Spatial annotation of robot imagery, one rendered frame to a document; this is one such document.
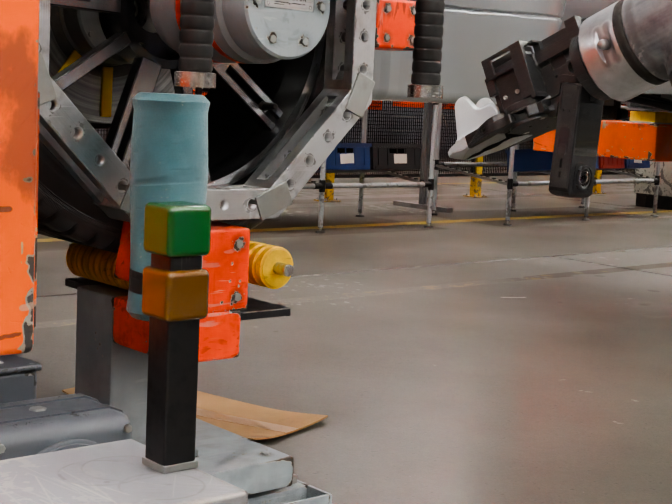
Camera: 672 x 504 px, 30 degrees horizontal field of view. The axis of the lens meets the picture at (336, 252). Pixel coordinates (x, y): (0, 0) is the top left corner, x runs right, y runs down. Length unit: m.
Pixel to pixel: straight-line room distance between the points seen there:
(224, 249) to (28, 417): 0.41
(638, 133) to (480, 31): 3.47
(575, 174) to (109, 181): 0.57
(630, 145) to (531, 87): 4.33
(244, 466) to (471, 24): 0.84
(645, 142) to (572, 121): 4.30
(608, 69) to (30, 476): 0.64
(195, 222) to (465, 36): 1.22
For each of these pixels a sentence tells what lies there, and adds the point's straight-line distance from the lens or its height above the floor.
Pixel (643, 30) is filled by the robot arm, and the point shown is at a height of 0.82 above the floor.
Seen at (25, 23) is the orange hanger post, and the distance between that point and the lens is 1.06.
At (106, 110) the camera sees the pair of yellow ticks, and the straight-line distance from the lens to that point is 1.82.
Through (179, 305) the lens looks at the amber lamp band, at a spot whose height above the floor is 0.58.
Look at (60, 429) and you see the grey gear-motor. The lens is 1.32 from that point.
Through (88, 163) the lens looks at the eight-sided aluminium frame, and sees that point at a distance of 1.51.
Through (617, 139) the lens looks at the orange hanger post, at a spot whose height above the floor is 0.60.
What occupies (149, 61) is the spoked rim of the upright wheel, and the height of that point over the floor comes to 0.78.
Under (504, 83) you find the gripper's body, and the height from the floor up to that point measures 0.77.
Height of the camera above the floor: 0.75
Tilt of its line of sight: 7 degrees down
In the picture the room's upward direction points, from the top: 3 degrees clockwise
